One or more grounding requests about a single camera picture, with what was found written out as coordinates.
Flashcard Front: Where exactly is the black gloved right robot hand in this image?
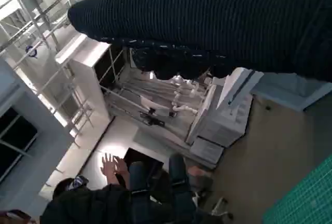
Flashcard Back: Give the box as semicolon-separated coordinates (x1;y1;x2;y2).
67;0;332;81

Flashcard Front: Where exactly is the white cabinet with louvred front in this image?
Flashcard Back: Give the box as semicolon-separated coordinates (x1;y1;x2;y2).
190;83;254;148

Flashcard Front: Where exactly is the tall white display cabinet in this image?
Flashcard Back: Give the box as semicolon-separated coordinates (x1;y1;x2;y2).
54;34;130;131

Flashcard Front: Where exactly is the person's hand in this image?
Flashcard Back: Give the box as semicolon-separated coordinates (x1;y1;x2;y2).
100;153;117;177
114;156;130;180

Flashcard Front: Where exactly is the green cutting mat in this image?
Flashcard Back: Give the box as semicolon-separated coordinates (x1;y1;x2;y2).
268;153;332;224

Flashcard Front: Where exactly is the person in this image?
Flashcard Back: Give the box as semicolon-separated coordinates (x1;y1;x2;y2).
40;153;216;224

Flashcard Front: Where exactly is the metal truss frame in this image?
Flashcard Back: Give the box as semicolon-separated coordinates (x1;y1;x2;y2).
0;0;109;149

